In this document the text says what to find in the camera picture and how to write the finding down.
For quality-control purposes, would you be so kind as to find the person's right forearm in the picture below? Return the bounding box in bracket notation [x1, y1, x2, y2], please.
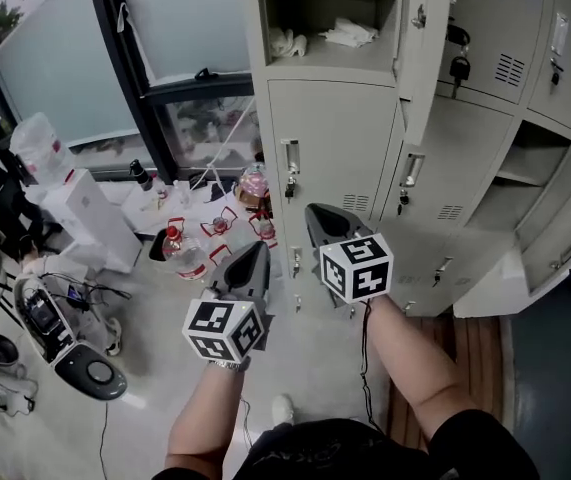
[364, 295, 477, 450]

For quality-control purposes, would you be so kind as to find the wooden floor pallet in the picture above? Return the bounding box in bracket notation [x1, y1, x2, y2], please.
[387, 314, 508, 450]

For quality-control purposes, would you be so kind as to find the folded white cloth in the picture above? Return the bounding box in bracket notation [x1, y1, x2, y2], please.
[318, 16, 381, 49]

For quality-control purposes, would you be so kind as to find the black window frame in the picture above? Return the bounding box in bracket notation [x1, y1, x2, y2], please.
[0, 0, 256, 184]

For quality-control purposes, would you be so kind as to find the white and grey robot base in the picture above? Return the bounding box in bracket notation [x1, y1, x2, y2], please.
[13, 271, 129, 402]

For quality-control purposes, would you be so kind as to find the white water dispenser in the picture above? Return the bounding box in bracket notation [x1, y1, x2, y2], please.
[38, 167, 144, 275]

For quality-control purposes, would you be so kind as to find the silver wrist bracelet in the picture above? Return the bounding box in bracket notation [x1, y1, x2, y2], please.
[207, 357, 247, 374]

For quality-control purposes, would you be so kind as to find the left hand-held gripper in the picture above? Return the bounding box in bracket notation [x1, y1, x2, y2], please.
[181, 240, 275, 364]

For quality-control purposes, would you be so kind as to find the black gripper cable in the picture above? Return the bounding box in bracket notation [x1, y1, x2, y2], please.
[358, 301, 383, 432]

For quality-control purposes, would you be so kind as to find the set of grey locker doors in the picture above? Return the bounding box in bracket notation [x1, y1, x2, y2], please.
[266, 0, 571, 319]

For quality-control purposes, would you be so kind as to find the black office chair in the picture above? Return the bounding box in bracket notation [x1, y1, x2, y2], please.
[0, 163, 49, 265]

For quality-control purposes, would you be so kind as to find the white cord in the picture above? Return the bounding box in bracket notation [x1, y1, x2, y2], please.
[188, 96, 257, 192]

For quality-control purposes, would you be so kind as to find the large black locker key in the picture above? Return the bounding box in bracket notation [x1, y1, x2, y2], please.
[447, 53, 472, 100]

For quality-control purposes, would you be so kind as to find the red-handled clear water bottle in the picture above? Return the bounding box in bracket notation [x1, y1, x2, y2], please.
[247, 210, 279, 250]
[199, 205, 239, 242]
[161, 216, 212, 282]

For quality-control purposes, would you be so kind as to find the person's white shoe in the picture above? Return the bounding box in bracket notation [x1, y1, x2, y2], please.
[270, 393, 296, 427]

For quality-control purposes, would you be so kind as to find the person's black shirt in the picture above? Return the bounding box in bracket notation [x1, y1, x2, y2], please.
[150, 407, 542, 480]

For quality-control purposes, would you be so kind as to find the person's left forearm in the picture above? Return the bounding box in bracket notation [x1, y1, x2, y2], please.
[164, 358, 252, 475]

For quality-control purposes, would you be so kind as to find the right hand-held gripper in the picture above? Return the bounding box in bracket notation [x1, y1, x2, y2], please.
[304, 202, 395, 309]

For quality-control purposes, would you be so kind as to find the large clear water jug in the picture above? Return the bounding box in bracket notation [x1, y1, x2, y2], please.
[8, 111, 77, 189]

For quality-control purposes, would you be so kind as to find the black spray bottle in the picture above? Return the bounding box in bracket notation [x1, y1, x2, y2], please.
[128, 158, 155, 193]

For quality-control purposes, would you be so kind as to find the pink glass kettle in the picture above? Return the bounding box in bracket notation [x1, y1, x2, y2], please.
[233, 161, 272, 210]

